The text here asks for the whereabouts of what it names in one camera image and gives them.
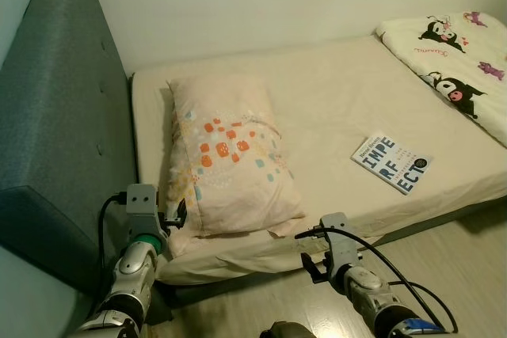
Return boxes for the pink dotted pillow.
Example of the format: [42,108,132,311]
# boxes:
[162,75,306,237]

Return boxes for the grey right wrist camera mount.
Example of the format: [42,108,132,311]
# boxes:
[319,212,361,272]

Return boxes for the white book blue letters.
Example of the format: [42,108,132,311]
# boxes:
[351,132,434,195]

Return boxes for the teal upholstered bed frame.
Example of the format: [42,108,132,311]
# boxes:
[0,0,507,327]

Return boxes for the cream cartoon print duvet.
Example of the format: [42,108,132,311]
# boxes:
[374,11,507,147]

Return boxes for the cream sheeted mattress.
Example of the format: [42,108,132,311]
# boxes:
[129,33,507,286]

